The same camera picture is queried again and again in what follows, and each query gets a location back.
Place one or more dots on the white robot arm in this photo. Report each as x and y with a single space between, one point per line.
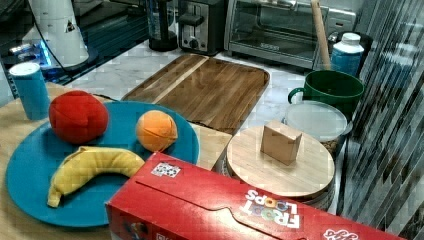
56 34

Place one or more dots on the wooden cutting board tray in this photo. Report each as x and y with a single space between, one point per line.
214 93

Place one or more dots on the orange plush fruit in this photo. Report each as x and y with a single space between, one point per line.
156 130

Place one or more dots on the red Froot Loops cereal box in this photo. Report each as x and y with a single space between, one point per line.
169 199

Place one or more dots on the black silver toaster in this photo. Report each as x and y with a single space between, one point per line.
201 26

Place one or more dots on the clear lidded container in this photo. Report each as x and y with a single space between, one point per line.
321 121

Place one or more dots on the silver toaster oven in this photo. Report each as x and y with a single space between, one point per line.
277 30

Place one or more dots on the jar with wooden lid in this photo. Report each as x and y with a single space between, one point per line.
309 179

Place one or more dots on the green mug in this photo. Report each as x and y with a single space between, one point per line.
337 89

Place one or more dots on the red plush apple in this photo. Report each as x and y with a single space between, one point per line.
77 117

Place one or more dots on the yellow plush banana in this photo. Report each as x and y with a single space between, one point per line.
78 168

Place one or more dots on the blue white-capped bottle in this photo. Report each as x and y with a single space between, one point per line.
346 54

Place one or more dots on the wooden rolling pin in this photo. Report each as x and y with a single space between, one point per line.
320 31

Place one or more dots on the blue round plate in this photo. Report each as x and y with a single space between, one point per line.
38 156

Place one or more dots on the blue shaker with white cap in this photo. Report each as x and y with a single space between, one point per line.
31 88

